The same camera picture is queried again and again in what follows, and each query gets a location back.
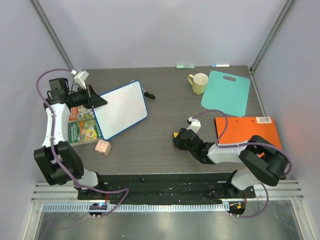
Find white slotted cable duct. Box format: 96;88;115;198
42;202;230;213

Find green eraser block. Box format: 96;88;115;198
176;64;195;69

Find orange treehouse book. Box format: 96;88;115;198
68;105;95;123

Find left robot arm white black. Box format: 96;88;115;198
33;77;108;200

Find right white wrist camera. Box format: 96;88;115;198
187;117;201;134

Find blue white marker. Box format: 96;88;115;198
211;64;230;68

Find orange clipboard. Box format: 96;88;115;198
214;116;282;149

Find blue framed whiteboard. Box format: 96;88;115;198
93;80;149;141

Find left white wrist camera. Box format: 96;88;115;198
70;69;89;89

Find teal cutting board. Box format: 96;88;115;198
201;70;251;117

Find pale yellow mug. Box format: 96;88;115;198
187;73;209;95

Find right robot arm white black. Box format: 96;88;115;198
172;128;292;198

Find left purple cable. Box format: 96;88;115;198
35;68;130;218

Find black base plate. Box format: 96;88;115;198
74;173;256;203

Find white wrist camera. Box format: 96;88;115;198
187;117;201;134
70;69;89;89

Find green treehouse book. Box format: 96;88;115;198
68;119;103;146

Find pink cube power adapter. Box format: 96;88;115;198
95;139;111;156

